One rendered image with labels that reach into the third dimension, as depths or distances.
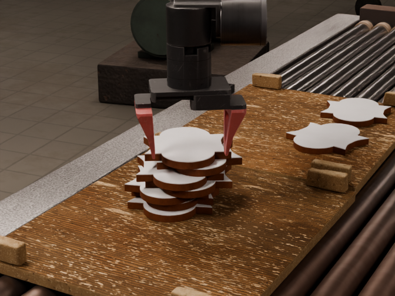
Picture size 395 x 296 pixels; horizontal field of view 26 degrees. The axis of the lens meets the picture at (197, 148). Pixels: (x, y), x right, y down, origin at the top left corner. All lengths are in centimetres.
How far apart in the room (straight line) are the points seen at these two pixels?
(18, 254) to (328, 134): 61
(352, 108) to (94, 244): 65
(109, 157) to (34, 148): 265
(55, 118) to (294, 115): 299
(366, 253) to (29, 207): 48
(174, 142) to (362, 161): 33
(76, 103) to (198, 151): 353
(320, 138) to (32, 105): 338
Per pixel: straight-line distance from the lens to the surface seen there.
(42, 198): 128
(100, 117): 443
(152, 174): 115
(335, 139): 142
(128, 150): 145
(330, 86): 182
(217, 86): 110
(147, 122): 109
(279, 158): 136
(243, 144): 141
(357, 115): 154
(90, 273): 103
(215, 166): 114
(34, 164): 388
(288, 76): 187
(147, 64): 455
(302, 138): 141
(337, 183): 124
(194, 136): 121
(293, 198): 122
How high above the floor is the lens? 144
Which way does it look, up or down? 21 degrees down
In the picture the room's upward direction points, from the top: straight up
